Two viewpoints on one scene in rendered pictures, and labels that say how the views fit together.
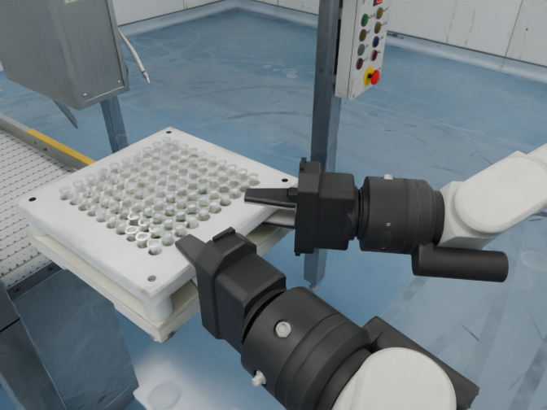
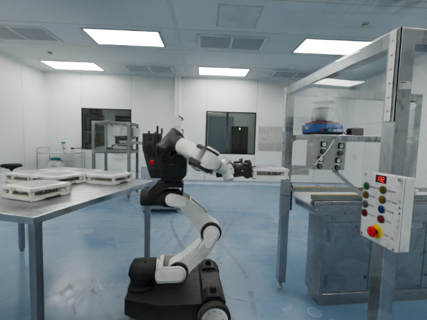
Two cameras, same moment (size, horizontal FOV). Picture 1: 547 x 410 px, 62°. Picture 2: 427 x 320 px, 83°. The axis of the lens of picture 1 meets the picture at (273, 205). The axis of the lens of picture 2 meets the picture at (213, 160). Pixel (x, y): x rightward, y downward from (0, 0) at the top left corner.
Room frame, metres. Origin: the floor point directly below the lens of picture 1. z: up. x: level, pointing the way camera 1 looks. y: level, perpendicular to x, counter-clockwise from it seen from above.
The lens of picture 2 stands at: (1.42, -1.32, 1.17)
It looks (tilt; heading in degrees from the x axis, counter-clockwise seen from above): 4 degrees down; 136
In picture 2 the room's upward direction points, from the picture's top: 2 degrees clockwise
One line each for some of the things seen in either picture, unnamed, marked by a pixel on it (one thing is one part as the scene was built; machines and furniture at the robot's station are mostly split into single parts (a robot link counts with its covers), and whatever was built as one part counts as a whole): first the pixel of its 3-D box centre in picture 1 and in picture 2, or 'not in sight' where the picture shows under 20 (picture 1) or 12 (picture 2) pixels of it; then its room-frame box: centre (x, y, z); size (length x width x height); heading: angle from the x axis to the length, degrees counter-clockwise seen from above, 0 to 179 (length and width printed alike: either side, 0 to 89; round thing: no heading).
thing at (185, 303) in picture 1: (168, 226); (265, 174); (0.45, 0.13, 0.95); 0.24 x 0.24 x 0.02; 52
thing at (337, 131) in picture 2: not in sight; (322, 129); (0.72, 0.43, 1.28); 0.21 x 0.20 x 0.09; 143
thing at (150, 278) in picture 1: (163, 196); (265, 167); (0.46, 0.14, 1.00); 0.25 x 0.24 x 0.02; 52
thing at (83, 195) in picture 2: not in sight; (24, 186); (-0.79, -1.09, 0.80); 1.50 x 1.10 x 0.04; 32
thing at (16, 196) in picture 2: not in sight; (37, 193); (-0.33, -1.07, 0.83); 0.24 x 0.24 x 0.02; 27
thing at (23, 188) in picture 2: not in sight; (37, 185); (-0.33, -1.07, 0.88); 0.25 x 0.24 x 0.02; 117
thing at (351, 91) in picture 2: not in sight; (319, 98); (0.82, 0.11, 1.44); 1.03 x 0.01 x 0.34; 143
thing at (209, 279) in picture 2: not in sight; (175, 280); (0.08, -0.35, 0.19); 0.64 x 0.52 x 0.33; 52
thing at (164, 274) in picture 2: not in sight; (171, 268); (0.06, -0.38, 0.28); 0.21 x 0.20 x 0.13; 52
